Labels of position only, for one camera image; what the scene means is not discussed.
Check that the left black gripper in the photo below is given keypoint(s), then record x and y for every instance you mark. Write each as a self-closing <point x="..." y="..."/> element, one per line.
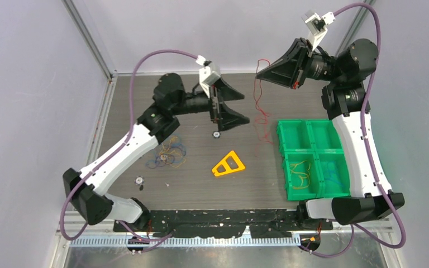
<point x="226" y="118"/>

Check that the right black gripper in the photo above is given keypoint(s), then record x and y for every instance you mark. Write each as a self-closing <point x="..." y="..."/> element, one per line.
<point x="282" y="71"/>

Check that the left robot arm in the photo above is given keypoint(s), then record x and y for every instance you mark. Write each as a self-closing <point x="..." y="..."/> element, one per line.
<point x="87" y="188"/>

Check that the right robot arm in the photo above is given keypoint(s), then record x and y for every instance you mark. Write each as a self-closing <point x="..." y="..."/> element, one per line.
<point x="346" y="102"/>

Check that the green plastic bin organiser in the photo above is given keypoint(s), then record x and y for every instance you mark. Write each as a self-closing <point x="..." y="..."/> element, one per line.
<point x="327" y="158"/>

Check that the poker chip lower left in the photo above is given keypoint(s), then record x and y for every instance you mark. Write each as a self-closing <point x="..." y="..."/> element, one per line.
<point x="139" y="180"/>

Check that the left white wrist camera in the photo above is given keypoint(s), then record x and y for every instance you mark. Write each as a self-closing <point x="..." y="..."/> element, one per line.
<point x="208" y="74"/>

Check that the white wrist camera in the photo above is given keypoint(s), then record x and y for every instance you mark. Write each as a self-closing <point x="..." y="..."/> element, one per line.
<point x="208" y="74"/>
<point x="317" y="26"/>

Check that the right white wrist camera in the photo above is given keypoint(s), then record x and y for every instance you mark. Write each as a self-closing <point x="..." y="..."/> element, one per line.
<point x="317" y="26"/>

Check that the yellow triangular plastic frame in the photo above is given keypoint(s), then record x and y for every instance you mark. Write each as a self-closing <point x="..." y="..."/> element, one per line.
<point x="230" y="164"/>

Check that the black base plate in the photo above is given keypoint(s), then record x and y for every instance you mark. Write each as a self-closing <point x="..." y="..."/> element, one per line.
<point x="228" y="223"/>

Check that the white slotted cable duct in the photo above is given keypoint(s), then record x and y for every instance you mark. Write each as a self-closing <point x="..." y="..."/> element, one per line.
<point x="242" y="241"/>

